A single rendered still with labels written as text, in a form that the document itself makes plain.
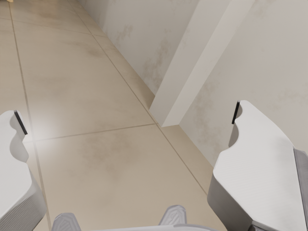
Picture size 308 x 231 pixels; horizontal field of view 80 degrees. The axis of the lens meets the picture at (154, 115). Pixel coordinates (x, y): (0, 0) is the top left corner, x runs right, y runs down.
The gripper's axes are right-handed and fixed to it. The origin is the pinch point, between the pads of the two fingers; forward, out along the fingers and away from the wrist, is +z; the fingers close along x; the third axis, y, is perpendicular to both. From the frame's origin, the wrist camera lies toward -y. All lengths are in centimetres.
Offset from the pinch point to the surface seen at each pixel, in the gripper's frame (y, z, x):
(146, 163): 121, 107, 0
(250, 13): 7, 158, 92
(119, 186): 116, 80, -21
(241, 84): 61, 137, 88
